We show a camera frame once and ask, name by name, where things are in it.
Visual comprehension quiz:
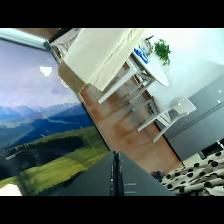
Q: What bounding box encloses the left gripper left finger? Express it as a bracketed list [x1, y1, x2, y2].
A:
[37, 151, 117, 197]

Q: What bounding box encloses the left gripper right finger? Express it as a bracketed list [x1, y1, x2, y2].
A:
[116, 151, 176, 197]

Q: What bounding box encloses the white garment with black dots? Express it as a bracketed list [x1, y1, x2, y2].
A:
[161, 149, 224, 197]

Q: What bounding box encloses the white chair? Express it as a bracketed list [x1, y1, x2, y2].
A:
[136, 96, 198, 143]

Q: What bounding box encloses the grey cabinet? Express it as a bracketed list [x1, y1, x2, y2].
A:
[162, 73, 224, 162]

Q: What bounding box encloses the white round table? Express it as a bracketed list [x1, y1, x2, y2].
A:
[97, 46, 171, 105]

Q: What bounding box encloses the cream cloth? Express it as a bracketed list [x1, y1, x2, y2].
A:
[62, 28, 147, 92]

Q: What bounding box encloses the green plant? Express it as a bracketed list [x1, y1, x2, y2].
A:
[153, 38, 172, 66]

